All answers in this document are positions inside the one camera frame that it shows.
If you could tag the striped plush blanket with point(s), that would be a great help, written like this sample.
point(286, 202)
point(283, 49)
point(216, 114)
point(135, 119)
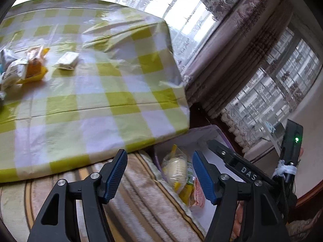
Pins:
point(141, 194)

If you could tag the orange label bread packet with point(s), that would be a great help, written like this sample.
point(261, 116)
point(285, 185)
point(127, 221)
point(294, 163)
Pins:
point(200, 194)

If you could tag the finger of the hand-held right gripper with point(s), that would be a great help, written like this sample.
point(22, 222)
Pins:
point(237, 163)

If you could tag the white printed snack packet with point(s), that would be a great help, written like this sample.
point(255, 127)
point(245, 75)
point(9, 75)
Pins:
point(15, 73)

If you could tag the yellow snack packet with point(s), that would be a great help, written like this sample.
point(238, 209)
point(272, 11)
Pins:
point(189, 192)

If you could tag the yellow checked tablecloth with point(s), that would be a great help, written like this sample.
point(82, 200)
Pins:
point(88, 105)

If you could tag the cream bun packet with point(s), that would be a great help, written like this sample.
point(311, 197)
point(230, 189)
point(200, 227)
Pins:
point(175, 169)

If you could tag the brown patterned curtain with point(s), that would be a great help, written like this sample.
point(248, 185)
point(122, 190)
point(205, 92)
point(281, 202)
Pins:
point(239, 55)

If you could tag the white lace curtain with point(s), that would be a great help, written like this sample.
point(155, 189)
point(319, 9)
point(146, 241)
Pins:
point(277, 93)
point(196, 17)

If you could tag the clear plastic storage box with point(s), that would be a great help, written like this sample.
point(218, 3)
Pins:
point(201, 143)

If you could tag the yellow orange bread packet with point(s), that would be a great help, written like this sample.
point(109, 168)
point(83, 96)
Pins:
point(34, 65)

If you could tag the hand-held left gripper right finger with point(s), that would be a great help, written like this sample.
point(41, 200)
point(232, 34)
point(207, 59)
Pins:
point(204, 179)

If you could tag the small white snack packet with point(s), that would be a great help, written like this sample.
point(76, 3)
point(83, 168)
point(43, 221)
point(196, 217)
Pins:
point(67, 60)

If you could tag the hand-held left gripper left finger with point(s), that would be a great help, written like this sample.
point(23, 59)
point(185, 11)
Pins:
point(114, 179)

